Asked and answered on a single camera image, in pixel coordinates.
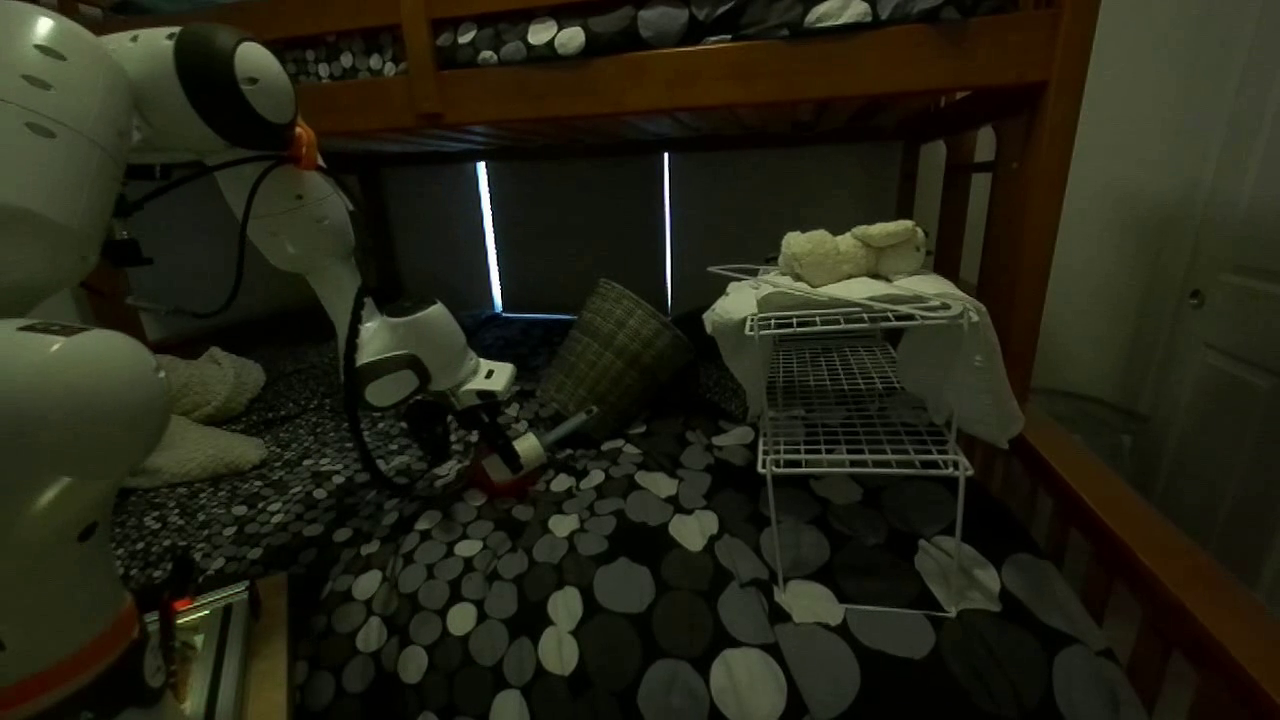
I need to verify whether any dotted upper bunk bedding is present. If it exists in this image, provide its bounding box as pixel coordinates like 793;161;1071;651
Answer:
273;0;1032;88

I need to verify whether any dark window blind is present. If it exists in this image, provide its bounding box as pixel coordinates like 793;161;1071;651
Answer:
355;156;487;323
669;137;925;313
497;147;669;319

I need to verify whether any white cloth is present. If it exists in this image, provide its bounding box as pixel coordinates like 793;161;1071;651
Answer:
700;264;1027;453

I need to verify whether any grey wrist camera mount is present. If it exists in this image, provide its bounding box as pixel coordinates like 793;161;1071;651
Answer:
451;357;520;408

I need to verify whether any black dotted duvet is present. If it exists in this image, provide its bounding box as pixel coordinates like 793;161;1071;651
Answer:
104;313;1165;720

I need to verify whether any white door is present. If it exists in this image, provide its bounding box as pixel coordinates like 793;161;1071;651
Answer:
1032;0;1280;611

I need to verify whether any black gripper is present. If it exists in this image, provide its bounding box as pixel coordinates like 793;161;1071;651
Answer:
397;393;520;489

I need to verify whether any lint roller with red handle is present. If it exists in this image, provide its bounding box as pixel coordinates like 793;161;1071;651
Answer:
473;408;601;510

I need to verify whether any wooden bunk bed frame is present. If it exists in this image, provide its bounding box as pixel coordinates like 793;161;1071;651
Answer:
75;0;1280;720

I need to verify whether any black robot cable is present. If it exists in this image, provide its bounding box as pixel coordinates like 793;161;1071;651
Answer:
115;147;463;500

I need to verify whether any white wire rack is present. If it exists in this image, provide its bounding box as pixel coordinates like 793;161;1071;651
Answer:
703;256;986;626

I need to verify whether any cream plush toy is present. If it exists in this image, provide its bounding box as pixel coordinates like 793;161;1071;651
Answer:
777;218;931;291

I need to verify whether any woven grey basket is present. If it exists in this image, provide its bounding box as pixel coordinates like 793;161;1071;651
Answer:
534;277;700;440

